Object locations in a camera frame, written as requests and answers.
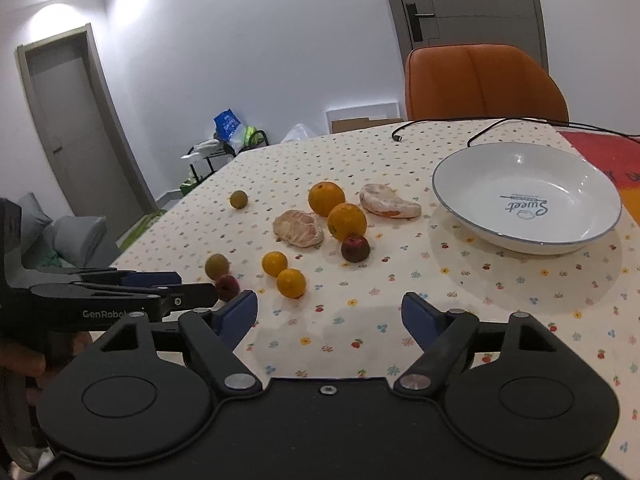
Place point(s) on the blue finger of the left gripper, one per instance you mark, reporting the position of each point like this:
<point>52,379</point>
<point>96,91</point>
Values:
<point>128,278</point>

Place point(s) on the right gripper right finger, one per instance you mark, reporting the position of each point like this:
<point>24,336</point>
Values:
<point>444,338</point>

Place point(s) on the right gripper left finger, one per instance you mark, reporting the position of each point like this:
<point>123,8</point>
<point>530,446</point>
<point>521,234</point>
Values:
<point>210,340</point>

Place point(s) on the dark red fruit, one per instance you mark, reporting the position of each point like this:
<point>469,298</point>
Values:
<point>355,248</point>
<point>227,287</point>

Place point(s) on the green-brown fruit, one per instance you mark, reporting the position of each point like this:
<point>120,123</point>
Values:
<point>238,200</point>
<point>216,265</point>

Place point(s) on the small orange front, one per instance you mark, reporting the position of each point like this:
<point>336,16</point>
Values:
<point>291,283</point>

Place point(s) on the small orange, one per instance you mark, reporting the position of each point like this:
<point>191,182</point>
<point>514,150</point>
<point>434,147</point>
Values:
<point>291,283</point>
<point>273,263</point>

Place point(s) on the small orange back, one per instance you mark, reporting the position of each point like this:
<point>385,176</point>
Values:
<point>273,263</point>

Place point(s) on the peeled pomelo piece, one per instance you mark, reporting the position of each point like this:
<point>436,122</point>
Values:
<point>382,200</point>
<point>298,228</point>

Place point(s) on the large orange front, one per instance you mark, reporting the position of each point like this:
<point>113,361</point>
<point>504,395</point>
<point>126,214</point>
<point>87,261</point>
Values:
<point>346,219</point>

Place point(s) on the large orange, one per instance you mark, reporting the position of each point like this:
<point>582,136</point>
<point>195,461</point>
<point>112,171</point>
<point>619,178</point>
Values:
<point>346,219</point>
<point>324,196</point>

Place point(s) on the large orange back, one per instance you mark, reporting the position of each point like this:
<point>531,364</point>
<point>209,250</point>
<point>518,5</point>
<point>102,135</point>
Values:
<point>324,196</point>

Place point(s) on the person's left hand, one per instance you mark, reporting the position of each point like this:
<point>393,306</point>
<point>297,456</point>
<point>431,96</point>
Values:
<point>42,367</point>

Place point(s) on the green bag on floor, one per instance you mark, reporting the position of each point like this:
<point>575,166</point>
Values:
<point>139,229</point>

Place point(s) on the grey sofa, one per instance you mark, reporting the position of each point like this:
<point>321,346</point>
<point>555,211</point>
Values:
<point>69,242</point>

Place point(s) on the grey door left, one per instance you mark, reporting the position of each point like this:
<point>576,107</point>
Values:
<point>80,131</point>

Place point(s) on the black metal rack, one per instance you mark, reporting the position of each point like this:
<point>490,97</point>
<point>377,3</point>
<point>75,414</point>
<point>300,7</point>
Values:
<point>213,148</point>

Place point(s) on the floral tablecloth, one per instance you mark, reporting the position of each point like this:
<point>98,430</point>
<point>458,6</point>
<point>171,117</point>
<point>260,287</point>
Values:
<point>348,322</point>

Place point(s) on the white bowl blue rim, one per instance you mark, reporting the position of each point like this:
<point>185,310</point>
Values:
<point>528,198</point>

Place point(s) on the blue plastic bag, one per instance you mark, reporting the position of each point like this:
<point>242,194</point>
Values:
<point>229,128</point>

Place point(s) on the clear plastic bag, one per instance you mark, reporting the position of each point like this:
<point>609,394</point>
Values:
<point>299,132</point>

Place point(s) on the orange leather chair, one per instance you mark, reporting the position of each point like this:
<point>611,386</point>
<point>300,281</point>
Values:
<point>479,81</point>

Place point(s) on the red orange cartoon mat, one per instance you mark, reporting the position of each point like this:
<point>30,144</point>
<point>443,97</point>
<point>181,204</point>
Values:
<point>618,158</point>

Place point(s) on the grey door with lock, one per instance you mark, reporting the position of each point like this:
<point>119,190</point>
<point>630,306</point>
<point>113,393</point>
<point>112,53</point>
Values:
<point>429,23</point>

